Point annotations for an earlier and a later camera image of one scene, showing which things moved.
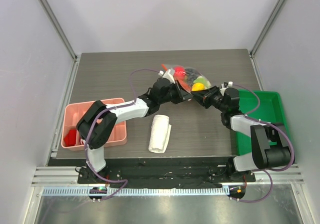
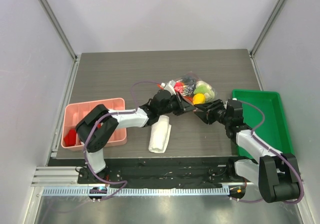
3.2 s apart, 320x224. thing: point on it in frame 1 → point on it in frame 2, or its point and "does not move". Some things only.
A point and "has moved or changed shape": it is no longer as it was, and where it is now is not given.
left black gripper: x=181 y=95 → x=181 y=104
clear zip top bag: x=188 y=79 has moved or changed shape
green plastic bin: x=271 y=108 does not move
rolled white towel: x=160 y=133 does not move
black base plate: x=160 y=172 does not move
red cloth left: x=70 y=138 does not move
